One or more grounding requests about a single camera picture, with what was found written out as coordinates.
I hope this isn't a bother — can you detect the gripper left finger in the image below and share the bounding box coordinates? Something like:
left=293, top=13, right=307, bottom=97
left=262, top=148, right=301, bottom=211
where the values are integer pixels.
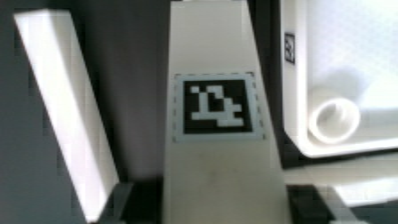
left=99, top=181, right=161, bottom=224

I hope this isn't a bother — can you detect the white desk leg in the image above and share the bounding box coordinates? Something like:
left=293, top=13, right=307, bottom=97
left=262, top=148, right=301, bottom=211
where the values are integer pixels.
left=161, top=0, right=293, bottom=224
left=14, top=9, right=118, bottom=223

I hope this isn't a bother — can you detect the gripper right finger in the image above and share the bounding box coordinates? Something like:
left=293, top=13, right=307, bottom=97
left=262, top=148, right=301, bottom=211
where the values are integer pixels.
left=285, top=183, right=369, bottom=224

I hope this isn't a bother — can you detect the white desk top panel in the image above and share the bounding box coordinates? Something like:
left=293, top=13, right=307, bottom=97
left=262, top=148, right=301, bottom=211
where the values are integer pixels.
left=280, top=0, right=398, bottom=158

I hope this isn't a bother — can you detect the long white front barrier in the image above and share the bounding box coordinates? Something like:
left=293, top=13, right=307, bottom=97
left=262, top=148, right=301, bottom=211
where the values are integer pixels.
left=284, top=152, right=398, bottom=207

